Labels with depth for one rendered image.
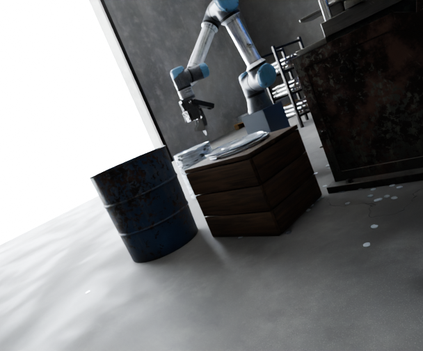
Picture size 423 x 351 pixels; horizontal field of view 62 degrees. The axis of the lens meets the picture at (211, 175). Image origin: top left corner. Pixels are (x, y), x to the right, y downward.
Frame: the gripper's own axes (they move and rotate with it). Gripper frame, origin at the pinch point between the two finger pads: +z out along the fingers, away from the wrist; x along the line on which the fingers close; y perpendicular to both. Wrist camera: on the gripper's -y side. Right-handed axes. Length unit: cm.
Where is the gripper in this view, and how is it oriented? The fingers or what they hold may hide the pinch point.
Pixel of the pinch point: (206, 132)
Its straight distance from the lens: 182.7
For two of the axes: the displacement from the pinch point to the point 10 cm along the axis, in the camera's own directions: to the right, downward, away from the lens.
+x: 4.1, -0.2, -9.1
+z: 3.9, 9.1, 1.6
